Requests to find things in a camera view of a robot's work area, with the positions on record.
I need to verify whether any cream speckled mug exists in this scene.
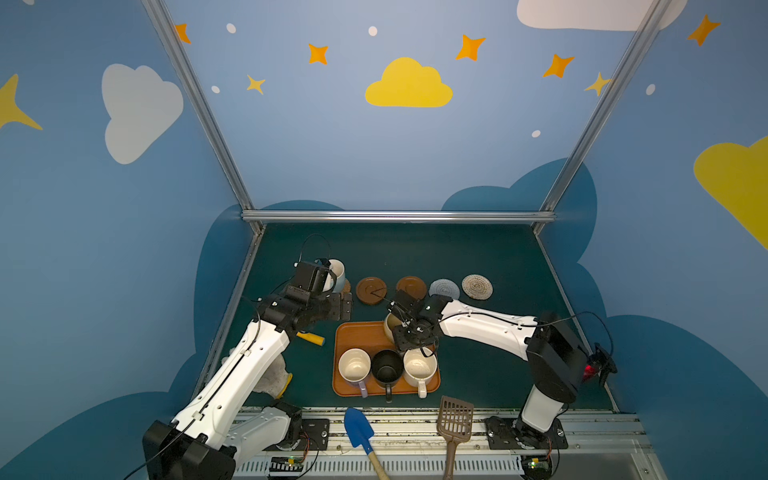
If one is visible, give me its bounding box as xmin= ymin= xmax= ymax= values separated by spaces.
xmin=383 ymin=313 xmax=402 ymax=344

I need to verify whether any grey woven round coaster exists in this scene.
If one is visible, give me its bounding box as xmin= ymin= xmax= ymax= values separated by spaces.
xmin=428 ymin=278 xmax=461 ymax=300

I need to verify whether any light blue mug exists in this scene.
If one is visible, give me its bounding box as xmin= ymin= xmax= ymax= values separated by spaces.
xmin=324 ymin=259 xmax=346 ymax=293

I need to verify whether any multicolour woven round coaster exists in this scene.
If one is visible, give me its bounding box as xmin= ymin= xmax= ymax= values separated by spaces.
xmin=462 ymin=274 xmax=494 ymax=301

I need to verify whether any lavender mug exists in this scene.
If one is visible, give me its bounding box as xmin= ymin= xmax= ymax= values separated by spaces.
xmin=337 ymin=348 xmax=371 ymax=398

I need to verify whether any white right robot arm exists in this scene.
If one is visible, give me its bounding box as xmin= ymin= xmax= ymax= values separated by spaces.
xmin=387 ymin=290 xmax=588 ymax=434

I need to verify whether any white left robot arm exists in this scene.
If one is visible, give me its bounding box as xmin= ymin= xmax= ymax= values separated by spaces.
xmin=142 ymin=259 xmax=351 ymax=479

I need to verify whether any brown wooden round coaster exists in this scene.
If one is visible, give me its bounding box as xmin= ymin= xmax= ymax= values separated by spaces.
xmin=396 ymin=276 xmax=428 ymax=300

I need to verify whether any white cream mug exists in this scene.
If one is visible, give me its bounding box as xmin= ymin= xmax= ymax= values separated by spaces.
xmin=403 ymin=347 xmax=438 ymax=399

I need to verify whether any yellow toy shovel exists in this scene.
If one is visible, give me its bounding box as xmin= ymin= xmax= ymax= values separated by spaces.
xmin=296 ymin=332 xmax=325 ymax=347

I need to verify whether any black mug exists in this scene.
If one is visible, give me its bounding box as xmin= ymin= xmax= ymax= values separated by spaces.
xmin=371 ymin=350 xmax=404 ymax=403

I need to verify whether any orange brown serving tray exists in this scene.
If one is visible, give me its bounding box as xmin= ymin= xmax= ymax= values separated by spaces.
xmin=332 ymin=322 xmax=441 ymax=397

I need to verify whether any brown slotted spatula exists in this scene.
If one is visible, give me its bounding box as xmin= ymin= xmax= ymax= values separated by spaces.
xmin=437 ymin=396 xmax=474 ymax=480

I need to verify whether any blue toy shovel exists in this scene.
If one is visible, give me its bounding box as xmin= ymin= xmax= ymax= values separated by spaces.
xmin=344 ymin=407 xmax=390 ymax=480

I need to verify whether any left green circuit board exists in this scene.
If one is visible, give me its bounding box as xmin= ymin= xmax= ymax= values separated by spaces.
xmin=266 ymin=457 xmax=309 ymax=479

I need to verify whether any green circuit board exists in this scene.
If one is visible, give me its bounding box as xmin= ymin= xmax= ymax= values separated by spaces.
xmin=521 ymin=456 xmax=553 ymax=480
xmin=266 ymin=457 xmax=309 ymax=479

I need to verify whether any right green circuit board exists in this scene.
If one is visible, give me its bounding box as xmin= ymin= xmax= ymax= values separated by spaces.
xmin=521 ymin=456 xmax=553 ymax=480

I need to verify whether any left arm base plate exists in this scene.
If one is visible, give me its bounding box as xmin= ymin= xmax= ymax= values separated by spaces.
xmin=266 ymin=419 xmax=330 ymax=452

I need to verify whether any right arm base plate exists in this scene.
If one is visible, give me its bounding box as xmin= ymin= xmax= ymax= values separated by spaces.
xmin=484 ymin=416 xmax=568 ymax=450

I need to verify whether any aluminium back frame rail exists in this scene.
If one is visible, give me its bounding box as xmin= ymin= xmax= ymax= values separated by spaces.
xmin=241 ymin=210 xmax=556 ymax=224

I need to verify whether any aluminium right frame post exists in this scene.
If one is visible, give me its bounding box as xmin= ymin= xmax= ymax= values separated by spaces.
xmin=532 ymin=0 xmax=672 ymax=237

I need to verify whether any aluminium frame post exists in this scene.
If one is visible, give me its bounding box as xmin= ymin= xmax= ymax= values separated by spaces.
xmin=532 ymin=0 xmax=672 ymax=237
xmin=141 ymin=0 xmax=253 ymax=213

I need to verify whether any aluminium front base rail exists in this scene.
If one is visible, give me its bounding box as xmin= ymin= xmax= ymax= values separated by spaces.
xmin=230 ymin=407 xmax=666 ymax=479

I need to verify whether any aluminium left frame post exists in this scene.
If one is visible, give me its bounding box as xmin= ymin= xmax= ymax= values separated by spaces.
xmin=141 ymin=0 xmax=253 ymax=213

